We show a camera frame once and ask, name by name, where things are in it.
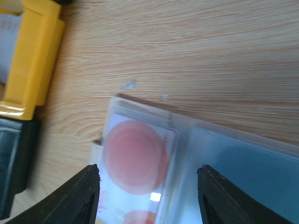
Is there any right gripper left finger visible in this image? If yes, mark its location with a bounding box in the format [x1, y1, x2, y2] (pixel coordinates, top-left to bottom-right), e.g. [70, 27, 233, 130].
[7, 164, 100, 224]

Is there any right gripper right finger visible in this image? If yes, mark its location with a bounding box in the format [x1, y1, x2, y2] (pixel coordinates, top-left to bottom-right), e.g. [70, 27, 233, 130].
[197, 164, 295, 224]

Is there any red circle credit card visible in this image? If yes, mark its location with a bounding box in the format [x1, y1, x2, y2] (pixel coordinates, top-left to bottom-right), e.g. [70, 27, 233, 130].
[96, 112, 178, 224]

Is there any beige card holder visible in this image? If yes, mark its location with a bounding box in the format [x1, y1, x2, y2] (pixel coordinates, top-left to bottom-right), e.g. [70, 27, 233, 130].
[89, 96, 299, 224]

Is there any black bin with red cards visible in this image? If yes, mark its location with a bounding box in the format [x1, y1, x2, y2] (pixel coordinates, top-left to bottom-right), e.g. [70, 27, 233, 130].
[0, 117, 41, 220]

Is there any yellow card bin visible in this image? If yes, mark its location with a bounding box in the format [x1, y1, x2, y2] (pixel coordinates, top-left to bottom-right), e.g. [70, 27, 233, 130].
[0, 0, 64, 120]

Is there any white card stack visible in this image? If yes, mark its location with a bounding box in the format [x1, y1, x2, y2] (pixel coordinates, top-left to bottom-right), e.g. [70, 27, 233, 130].
[0, 14, 22, 84]

